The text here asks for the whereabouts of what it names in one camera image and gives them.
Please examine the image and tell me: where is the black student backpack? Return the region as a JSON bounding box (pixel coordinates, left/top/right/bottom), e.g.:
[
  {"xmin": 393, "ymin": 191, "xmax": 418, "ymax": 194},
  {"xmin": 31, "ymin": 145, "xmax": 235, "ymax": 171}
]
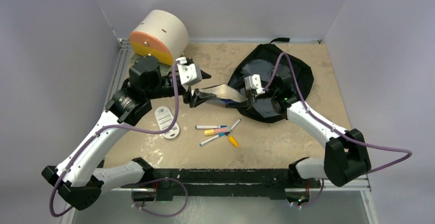
[{"xmin": 228, "ymin": 42, "xmax": 314, "ymax": 124}]

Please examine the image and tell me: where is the blue orange book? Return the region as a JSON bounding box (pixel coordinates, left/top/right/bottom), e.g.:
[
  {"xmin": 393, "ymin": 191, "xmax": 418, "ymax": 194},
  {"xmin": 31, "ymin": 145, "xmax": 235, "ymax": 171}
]
[{"xmin": 199, "ymin": 84, "xmax": 248, "ymax": 107}]

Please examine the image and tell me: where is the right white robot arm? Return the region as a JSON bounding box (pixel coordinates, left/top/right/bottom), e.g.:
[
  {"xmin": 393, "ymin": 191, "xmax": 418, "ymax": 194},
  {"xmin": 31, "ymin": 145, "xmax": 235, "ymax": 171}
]
[{"xmin": 271, "ymin": 88, "xmax": 371, "ymax": 187}]

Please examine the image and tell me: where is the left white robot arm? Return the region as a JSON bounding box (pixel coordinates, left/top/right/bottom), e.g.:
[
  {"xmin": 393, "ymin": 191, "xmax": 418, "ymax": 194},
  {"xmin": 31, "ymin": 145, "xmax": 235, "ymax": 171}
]
[{"xmin": 42, "ymin": 56, "xmax": 210, "ymax": 210}]

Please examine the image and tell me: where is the white marker blue cap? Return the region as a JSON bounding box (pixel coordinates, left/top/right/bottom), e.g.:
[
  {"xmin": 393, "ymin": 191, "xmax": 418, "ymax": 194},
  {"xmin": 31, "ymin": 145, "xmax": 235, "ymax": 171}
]
[{"xmin": 195, "ymin": 125, "xmax": 227, "ymax": 130}]

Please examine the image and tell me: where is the yellow pink highlighter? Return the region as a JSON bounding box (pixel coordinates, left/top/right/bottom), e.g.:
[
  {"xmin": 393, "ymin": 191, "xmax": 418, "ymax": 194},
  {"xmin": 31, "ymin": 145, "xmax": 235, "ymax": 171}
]
[{"xmin": 204, "ymin": 127, "xmax": 231, "ymax": 136}]

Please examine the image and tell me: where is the white oval label card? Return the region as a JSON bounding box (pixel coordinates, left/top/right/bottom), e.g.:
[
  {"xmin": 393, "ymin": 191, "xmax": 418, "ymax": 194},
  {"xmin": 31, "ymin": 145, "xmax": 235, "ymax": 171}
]
[{"xmin": 154, "ymin": 106, "xmax": 180, "ymax": 140}]

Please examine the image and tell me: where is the cream round drawer cabinet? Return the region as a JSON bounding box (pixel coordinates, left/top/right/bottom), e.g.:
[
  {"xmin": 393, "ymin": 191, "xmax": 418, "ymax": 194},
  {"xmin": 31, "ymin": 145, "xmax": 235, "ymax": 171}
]
[{"xmin": 129, "ymin": 10, "xmax": 189, "ymax": 66}]

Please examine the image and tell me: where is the white marker lying lower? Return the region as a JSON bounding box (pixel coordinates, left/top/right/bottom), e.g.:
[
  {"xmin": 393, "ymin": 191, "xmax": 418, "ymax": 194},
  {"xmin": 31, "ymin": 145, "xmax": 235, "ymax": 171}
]
[{"xmin": 199, "ymin": 133, "xmax": 225, "ymax": 147}]

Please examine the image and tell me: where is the upright white marker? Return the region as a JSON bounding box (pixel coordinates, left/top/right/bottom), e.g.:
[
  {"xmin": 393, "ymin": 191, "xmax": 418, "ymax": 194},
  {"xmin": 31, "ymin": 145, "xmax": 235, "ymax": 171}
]
[{"xmin": 225, "ymin": 118, "xmax": 241, "ymax": 136}]

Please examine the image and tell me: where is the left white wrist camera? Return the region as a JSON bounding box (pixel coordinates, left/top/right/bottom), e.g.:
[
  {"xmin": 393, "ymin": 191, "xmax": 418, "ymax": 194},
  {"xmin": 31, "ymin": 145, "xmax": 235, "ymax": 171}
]
[{"xmin": 175, "ymin": 57, "xmax": 203, "ymax": 90}]

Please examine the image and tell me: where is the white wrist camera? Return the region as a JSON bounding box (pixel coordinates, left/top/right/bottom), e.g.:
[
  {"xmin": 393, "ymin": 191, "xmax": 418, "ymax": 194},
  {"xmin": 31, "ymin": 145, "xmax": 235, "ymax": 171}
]
[
  {"xmin": 244, "ymin": 74, "xmax": 265, "ymax": 95},
  {"xmin": 175, "ymin": 57, "xmax": 203, "ymax": 90}
]

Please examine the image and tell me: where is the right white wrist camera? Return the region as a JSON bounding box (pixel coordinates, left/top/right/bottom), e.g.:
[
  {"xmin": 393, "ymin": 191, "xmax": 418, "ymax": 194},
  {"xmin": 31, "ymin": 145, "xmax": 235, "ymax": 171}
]
[{"xmin": 244, "ymin": 74, "xmax": 265, "ymax": 95}]

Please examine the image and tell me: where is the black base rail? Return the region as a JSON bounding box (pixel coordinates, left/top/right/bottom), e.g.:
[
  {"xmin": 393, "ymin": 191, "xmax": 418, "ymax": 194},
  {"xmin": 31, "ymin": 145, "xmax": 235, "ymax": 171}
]
[{"xmin": 118, "ymin": 167, "xmax": 324, "ymax": 203}]

